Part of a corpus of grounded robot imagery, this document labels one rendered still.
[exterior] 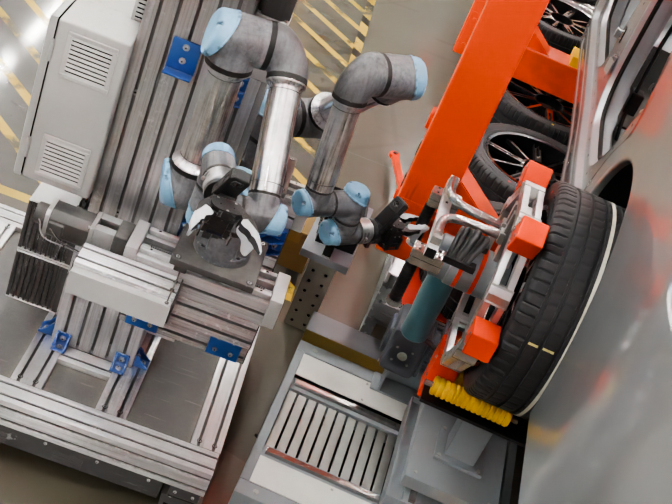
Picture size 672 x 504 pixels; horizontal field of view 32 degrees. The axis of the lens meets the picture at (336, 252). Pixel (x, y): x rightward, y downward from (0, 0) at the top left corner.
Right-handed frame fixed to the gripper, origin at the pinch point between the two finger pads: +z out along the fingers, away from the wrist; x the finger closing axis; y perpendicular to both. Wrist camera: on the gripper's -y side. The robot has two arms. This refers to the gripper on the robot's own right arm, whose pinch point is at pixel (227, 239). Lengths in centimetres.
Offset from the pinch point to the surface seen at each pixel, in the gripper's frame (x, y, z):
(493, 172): -148, 54, -195
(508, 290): -88, 14, -43
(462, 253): -76, 14, -53
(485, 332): -85, 24, -36
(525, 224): -84, -3, -49
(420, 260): -69, 22, -57
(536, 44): -181, 29, -290
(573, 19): -256, 46, -417
